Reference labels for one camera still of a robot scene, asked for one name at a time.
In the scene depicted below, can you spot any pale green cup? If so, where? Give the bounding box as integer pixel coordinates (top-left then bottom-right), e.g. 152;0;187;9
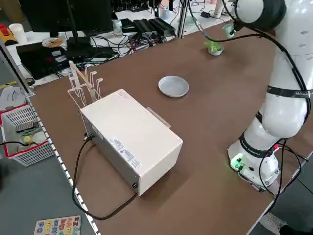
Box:
222;23;237;39

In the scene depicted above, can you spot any white wire dish rack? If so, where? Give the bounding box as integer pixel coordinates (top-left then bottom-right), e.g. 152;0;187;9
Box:
67;60;104;108

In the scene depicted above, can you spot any plate of snacks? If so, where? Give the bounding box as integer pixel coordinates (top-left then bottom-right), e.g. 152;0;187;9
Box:
41;37;64;48

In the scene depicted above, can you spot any green lettuce leaf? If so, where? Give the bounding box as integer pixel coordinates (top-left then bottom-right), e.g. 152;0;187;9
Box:
203;40;222;52

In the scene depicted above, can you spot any black power brick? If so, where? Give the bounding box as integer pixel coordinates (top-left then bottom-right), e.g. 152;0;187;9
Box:
148;17;177;37
133;19;157;37
121;18;136;34

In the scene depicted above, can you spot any white toaster oven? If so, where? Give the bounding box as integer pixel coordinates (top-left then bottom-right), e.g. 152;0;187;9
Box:
80;88;184;197

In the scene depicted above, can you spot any black flat device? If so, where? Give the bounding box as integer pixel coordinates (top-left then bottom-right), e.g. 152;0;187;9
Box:
66;45;120;64

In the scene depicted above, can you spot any red white plastic basket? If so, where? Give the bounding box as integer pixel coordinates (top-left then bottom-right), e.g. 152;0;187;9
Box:
0;102;56;167

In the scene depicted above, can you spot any aluminium frame rail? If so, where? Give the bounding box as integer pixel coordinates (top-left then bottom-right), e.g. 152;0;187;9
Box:
0;39;35;96

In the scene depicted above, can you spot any white paper cup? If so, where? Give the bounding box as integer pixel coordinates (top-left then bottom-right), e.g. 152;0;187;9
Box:
8;23;27;45

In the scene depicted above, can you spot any black oven power cable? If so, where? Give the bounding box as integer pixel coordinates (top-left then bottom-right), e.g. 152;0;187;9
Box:
71;135;137;220

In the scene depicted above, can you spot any black monitor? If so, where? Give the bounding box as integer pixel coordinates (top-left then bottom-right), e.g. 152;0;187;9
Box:
19;0;113;37

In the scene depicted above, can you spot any white paper sheet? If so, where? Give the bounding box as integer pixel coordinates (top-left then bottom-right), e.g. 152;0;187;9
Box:
0;83;27;111

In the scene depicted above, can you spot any white round object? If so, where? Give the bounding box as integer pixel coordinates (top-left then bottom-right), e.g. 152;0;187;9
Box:
33;132;47;144

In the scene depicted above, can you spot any clear bottle green cap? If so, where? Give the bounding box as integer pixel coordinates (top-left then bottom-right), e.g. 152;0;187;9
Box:
112;19;123;38

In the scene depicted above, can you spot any black base cable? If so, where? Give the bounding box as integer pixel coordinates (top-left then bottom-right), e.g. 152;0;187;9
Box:
259;141;309;196

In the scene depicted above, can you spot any person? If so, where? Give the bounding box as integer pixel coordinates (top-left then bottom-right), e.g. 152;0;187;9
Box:
260;212;313;235

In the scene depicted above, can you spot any colourful alphabet puzzle board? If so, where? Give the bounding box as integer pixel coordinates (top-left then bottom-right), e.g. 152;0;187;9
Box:
33;215;82;235

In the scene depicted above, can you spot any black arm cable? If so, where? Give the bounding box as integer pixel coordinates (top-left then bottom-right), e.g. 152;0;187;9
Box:
180;0;313;157

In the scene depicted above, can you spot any large grey dish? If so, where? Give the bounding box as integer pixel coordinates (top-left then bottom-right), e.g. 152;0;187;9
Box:
157;75;190;99

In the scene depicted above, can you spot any black monitor stand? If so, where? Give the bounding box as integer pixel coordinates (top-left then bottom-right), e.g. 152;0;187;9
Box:
66;0;91;49

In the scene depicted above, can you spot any black laptop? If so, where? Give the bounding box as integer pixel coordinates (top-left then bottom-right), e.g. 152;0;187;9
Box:
16;42;69;81

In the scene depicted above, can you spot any aluminium post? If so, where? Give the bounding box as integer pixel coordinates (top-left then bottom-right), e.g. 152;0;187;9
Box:
176;0;189;39

